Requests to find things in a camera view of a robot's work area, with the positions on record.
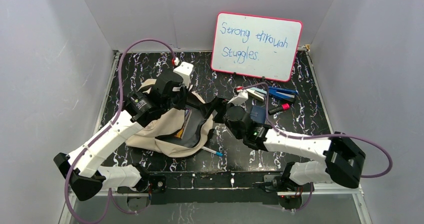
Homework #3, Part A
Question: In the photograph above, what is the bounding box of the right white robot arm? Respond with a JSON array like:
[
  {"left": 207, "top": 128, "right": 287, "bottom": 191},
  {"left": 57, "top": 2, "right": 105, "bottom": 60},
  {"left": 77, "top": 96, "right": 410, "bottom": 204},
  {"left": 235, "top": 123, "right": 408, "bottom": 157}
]
[{"left": 199, "top": 97, "right": 366, "bottom": 191}]

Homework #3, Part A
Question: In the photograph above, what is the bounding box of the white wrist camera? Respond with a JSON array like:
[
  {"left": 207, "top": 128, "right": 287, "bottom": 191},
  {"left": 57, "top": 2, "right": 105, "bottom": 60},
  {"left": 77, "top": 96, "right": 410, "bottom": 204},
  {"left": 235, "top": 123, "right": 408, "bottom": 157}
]
[
  {"left": 228, "top": 86, "right": 249, "bottom": 106},
  {"left": 173, "top": 61, "right": 194, "bottom": 88}
]

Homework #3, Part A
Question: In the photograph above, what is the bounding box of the light blue white stapler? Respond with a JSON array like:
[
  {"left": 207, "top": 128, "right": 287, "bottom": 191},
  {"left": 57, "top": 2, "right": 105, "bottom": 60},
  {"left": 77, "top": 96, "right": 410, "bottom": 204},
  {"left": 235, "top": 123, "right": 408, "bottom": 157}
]
[{"left": 246, "top": 87, "right": 267, "bottom": 102}]

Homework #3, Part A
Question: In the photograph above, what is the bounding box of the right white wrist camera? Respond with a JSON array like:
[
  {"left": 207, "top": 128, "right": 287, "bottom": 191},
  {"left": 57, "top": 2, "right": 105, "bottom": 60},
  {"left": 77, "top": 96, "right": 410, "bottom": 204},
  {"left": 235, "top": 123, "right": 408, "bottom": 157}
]
[{"left": 228, "top": 86, "right": 249, "bottom": 106}]

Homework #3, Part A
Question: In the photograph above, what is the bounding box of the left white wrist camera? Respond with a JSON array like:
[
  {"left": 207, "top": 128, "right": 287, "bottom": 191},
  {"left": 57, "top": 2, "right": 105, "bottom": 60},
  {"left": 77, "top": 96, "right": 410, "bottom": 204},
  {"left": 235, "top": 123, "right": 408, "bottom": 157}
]
[{"left": 173, "top": 61, "right": 194, "bottom": 88}]

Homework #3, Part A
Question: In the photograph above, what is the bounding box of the blue black stapler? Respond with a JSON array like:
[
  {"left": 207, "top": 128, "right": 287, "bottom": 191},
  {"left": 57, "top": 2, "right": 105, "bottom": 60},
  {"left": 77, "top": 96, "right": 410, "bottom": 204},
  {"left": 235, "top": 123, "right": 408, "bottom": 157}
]
[{"left": 268, "top": 87, "right": 298, "bottom": 103}]

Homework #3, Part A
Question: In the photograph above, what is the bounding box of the white marker blue cap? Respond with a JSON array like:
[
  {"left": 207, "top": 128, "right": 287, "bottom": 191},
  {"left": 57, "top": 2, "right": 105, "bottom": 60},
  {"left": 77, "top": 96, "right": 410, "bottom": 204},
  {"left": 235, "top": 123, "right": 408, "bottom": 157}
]
[{"left": 202, "top": 146, "right": 223, "bottom": 157}]

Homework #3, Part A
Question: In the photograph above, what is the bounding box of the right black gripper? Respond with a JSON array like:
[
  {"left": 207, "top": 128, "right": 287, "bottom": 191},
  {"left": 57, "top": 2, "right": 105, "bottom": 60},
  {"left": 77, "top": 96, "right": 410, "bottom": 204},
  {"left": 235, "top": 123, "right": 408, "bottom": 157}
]
[{"left": 199, "top": 96, "right": 243, "bottom": 140}]

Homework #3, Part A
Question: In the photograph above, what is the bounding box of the beige canvas backpack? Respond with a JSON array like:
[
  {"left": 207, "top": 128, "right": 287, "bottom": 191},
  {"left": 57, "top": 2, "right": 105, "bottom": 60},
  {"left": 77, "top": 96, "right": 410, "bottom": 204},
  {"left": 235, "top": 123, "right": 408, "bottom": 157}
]
[{"left": 125, "top": 78, "right": 216, "bottom": 159}]

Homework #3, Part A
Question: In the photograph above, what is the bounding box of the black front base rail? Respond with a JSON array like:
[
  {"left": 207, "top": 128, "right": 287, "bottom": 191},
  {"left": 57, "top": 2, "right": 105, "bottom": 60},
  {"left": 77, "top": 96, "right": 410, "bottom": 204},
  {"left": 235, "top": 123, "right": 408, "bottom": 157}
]
[{"left": 151, "top": 171, "right": 297, "bottom": 205}]

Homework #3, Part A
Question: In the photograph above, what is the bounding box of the purple colouring book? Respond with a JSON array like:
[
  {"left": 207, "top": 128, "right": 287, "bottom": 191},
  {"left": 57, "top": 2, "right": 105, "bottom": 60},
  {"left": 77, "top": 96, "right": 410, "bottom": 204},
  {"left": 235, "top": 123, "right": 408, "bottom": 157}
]
[{"left": 174, "top": 109, "right": 192, "bottom": 139}]

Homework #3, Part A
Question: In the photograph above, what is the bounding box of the red pink highlighter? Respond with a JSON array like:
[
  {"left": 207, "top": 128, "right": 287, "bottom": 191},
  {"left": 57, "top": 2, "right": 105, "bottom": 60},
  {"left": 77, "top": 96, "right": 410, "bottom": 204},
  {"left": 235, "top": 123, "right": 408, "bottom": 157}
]
[{"left": 268, "top": 103, "right": 290, "bottom": 115}]

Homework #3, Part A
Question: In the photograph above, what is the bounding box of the pink framed whiteboard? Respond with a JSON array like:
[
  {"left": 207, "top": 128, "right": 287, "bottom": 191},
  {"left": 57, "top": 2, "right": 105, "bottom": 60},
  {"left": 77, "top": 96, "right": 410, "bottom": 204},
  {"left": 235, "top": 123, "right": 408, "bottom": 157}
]
[{"left": 210, "top": 12, "right": 303, "bottom": 82}]

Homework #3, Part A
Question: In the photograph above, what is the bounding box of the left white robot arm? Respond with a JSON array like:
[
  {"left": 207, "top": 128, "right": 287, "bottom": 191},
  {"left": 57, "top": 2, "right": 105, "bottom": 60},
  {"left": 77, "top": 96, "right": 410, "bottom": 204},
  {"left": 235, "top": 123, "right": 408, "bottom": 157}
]
[{"left": 53, "top": 71, "right": 191, "bottom": 201}]

